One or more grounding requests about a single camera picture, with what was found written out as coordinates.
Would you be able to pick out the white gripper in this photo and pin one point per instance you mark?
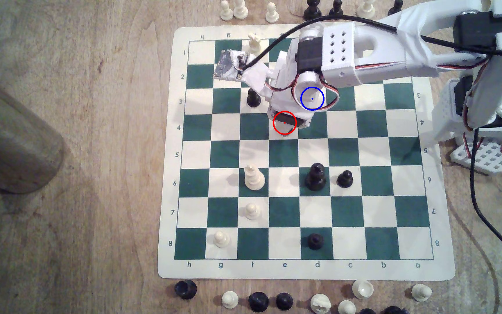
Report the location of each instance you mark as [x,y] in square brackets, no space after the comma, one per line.
[285,122]

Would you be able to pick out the black chess pawn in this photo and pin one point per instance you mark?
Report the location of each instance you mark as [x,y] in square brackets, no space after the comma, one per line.
[284,130]
[253,99]
[345,179]
[316,241]
[395,8]
[336,8]

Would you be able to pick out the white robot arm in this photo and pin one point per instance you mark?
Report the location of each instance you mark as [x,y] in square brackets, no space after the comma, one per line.
[386,48]

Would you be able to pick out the white chess pawn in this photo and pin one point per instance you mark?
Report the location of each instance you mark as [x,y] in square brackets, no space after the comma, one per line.
[421,292]
[226,12]
[222,239]
[230,299]
[252,211]
[271,14]

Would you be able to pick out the tall black chess piece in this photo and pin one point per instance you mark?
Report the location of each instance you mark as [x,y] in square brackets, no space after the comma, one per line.
[312,9]
[316,177]

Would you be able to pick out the tall white chess piece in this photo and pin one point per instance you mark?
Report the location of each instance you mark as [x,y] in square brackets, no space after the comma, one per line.
[240,9]
[366,9]

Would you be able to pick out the green and white chess mat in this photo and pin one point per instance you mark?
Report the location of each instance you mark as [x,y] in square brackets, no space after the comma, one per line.
[225,152]

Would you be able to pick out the white chess bishop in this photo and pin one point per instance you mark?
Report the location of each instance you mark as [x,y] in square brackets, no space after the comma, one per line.
[254,178]

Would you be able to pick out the black chess rook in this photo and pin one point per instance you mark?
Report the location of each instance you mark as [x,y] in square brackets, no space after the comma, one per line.
[185,289]

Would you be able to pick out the brown wooden cylinder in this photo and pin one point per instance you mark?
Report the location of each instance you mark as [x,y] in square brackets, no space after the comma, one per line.
[11,139]

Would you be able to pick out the small taped camera module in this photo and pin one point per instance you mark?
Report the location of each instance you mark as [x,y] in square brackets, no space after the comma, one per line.
[230,65]

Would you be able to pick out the white perforated base plate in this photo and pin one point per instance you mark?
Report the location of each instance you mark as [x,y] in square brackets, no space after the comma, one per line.
[484,158]

